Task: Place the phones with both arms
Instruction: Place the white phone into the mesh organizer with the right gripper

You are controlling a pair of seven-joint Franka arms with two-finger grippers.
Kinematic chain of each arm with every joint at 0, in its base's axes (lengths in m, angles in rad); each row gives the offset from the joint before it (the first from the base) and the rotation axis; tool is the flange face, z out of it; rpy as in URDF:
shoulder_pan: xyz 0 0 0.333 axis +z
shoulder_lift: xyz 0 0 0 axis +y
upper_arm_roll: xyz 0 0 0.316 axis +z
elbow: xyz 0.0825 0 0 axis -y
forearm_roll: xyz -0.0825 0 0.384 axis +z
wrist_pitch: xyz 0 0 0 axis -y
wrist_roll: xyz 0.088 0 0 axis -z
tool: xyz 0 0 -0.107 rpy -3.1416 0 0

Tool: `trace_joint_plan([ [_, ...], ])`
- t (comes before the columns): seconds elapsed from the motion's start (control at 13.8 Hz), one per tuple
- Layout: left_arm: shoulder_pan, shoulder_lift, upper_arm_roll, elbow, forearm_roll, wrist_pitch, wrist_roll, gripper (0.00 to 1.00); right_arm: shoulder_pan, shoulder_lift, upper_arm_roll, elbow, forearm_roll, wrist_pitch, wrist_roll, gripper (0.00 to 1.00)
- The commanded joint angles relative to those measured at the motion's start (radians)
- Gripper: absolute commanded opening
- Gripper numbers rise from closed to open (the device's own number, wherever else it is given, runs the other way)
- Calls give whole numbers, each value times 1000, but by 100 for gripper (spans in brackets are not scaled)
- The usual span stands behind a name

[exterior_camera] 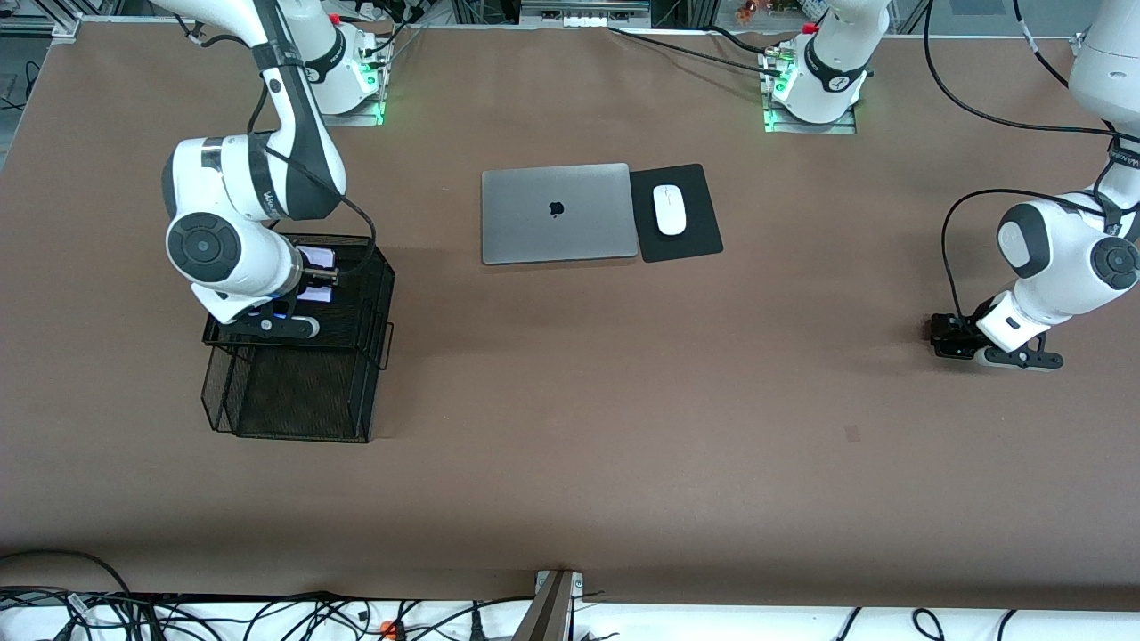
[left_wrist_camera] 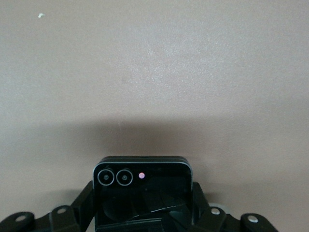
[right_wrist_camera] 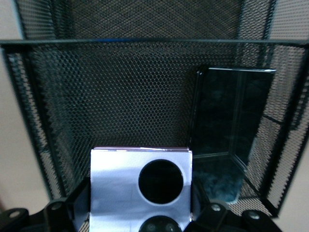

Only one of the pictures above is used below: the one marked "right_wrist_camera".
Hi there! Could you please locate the black slab smartphone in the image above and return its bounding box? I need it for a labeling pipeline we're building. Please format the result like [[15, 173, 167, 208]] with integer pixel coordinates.
[[189, 67, 277, 205]]

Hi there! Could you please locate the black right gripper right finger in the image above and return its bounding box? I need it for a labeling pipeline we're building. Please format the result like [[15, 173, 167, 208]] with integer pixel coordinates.
[[184, 183, 282, 232]]

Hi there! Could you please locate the lavender flip phone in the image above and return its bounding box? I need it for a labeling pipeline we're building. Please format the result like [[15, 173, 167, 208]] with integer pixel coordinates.
[[90, 146, 193, 232]]

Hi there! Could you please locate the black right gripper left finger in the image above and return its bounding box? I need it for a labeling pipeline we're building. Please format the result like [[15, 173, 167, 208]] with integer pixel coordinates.
[[0, 177, 92, 232]]

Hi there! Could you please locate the black two-tier mesh tray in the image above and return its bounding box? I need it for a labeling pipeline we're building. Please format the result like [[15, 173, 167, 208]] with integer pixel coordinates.
[[0, 0, 309, 218]]

